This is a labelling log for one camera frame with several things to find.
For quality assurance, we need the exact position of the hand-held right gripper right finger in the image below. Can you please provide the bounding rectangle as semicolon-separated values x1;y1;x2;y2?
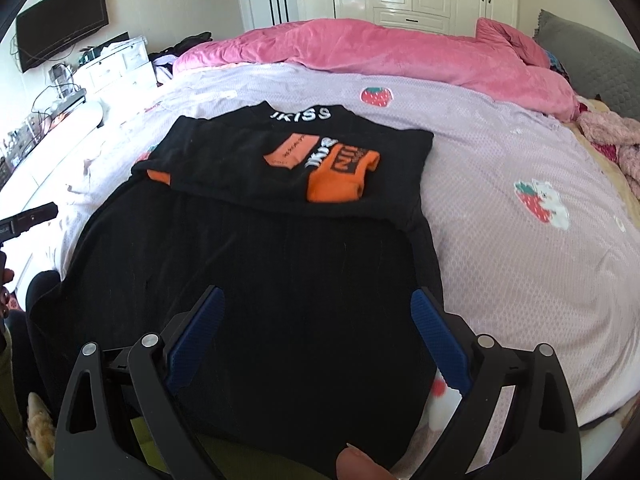
409;286;583;480

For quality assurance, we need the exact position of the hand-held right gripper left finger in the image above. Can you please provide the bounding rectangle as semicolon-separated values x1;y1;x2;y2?
54;285;226;480

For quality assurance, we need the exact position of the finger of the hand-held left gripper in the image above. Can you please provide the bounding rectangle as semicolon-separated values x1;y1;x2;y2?
10;202;59;237

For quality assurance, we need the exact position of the black sweater with orange cuffs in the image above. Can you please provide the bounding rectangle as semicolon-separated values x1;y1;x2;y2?
27;101;446;476

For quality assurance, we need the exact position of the dark clothes pile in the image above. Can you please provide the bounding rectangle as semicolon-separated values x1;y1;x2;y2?
152;31;213;86

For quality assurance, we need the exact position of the person's left hand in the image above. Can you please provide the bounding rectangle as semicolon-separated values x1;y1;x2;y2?
0;250;17;318

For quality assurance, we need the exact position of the person's right hand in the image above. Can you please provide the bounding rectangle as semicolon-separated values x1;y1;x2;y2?
336;444;396;480

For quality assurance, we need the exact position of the white television cabinet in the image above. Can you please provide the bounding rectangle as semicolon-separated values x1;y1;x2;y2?
0;101;104;197

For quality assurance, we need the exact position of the person's green clothing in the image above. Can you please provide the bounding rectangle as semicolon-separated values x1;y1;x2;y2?
127;402;346;480

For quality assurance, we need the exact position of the clear jar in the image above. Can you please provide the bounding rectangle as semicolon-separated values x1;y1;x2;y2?
52;62;74;99

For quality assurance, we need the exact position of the white dresser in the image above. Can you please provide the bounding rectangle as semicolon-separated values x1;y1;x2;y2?
75;35;158;93

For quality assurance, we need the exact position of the beige fluffy slipper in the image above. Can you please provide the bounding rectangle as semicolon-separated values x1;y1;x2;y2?
26;391;57;457

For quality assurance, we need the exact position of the black flat television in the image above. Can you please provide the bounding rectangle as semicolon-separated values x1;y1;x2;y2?
15;0;110;73

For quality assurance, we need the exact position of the beige quilted blanket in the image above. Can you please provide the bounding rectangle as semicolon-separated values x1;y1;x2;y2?
570;95;640;221

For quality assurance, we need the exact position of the pink fluffy garment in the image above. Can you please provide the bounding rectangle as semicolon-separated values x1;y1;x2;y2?
577;110;640;186

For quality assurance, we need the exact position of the pink quilt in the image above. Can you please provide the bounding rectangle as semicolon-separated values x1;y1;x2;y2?
172;17;581;122

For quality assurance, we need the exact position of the dark patterned cloth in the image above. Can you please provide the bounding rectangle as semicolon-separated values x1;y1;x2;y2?
547;50;572;82

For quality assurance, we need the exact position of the grey quilted headboard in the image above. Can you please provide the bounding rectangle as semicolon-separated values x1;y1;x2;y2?
532;9;640;121

